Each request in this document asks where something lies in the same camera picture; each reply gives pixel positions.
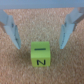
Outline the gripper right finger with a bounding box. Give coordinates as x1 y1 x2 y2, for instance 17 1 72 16
59 7 84 50

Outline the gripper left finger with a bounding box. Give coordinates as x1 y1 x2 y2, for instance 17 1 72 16
0 9 22 51

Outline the yellow block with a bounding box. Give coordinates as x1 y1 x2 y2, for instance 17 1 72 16
30 41 51 68

